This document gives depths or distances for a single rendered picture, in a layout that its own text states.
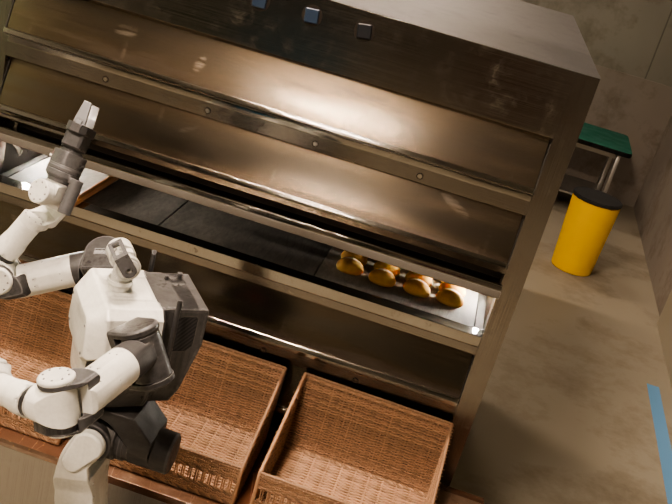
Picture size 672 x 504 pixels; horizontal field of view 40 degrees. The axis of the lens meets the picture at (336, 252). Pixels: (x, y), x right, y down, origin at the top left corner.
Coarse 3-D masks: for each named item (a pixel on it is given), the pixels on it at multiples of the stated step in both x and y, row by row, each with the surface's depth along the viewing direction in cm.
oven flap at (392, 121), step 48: (48, 0) 301; (96, 48) 300; (144, 48) 298; (192, 48) 296; (240, 48) 295; (240, 96) 295; (288, 96) 294; (336, 96) 292; (384, 96) 291; (384, 144) 289; (432, 144) 289; (480, 144) 288; (528, 144) 286; (528, 192) 285
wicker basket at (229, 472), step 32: (224, 352) 326; (256, 384) 326; (192, 416) 329; (256, 416) 327; (192, 448) 312; (224, 448) 316; (256, 448) 308; (160, 480) 293; (192, 480) 291; (224, 480) 289
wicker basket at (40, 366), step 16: (0, 304) 336; (16, 304) 335; (48, 304) 333; (64, 304) 332; (0, 320) 336; (16, 320) 335; (48, 320) 333; (64, 320) 333; (0, 336) 336; (16, 336) 336; (32, 336) 335; (64, 336) 333; (0, 352) 334; (16, 352) 336; (32, 352) 335; (48, 352) 335; (64, 352) 333; (16, 368) 328; (32, 368) 330; (48, 368) 333; (0, 416) 298; (16, 416) 296; (32, 432) 297
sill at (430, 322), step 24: (24, 192) 324; (96, 216) 322; (120, 216) 324; (168, 240) 320; (192, 240) 321; (240, 264) 318; (264, 264) 318; (312, 288) 315; (336, 288) 315; (384, 312) 313; (408, 312) 312; (456, 336) 311; (480, 336) 310
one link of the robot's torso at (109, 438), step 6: (96, 420) 240; (102, 420) 241; (90, 426) 238; (96, 426) 238; (102, 426) 239; (108, 426) 240; (102, 432) 238; (108, 432) 239; (114, 432) 239; (108, 438) 238; (114, 438) 239; (108, 444) 239; (114, 444) 240; (108, 450) 239; (114, 450) 240; (102, 456) 240; (108, 456) 241; (114, 456) 242
